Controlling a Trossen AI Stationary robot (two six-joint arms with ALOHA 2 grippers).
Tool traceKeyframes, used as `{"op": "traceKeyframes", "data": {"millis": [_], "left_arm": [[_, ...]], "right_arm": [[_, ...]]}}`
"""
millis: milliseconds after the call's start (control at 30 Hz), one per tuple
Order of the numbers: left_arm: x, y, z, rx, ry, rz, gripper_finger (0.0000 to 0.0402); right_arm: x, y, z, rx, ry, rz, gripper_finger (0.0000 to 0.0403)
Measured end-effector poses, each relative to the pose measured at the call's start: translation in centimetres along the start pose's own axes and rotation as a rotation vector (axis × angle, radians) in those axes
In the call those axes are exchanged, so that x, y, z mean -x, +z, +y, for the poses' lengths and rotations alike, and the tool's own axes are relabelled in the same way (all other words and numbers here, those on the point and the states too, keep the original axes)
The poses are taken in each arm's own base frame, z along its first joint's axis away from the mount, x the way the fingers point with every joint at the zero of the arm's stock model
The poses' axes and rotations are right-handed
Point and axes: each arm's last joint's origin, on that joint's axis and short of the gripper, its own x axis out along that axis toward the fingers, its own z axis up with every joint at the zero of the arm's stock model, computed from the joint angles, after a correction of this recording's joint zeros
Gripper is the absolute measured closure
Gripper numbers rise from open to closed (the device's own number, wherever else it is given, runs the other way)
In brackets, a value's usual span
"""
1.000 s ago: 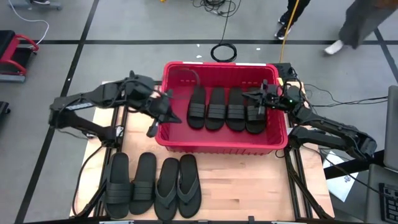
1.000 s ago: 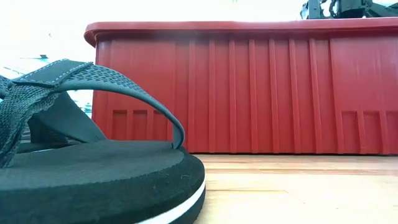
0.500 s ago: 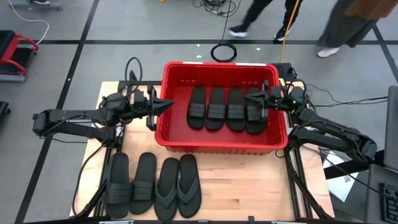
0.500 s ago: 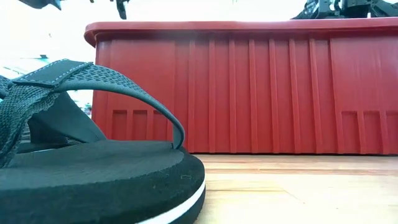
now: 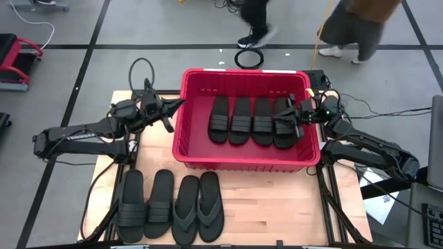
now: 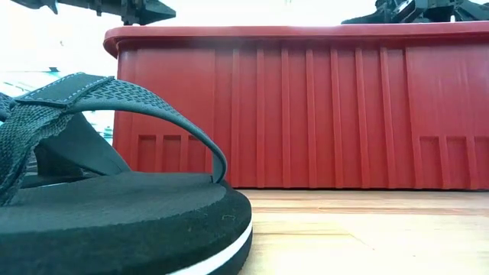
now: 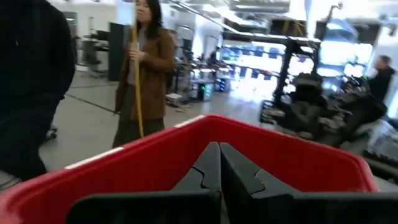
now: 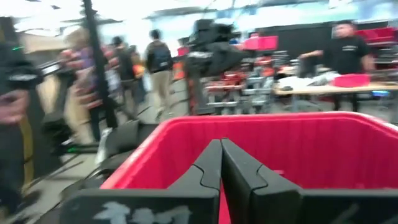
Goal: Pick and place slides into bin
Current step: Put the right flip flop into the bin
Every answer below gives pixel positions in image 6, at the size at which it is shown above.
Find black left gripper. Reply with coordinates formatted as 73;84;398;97
57;0;177;26

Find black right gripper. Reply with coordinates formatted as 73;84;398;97
341;0;459;25

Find black flip-flop white-striped sole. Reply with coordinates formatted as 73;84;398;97
0;72;254;275

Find red plastic storage bin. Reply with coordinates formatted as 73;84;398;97
103;21;489;191

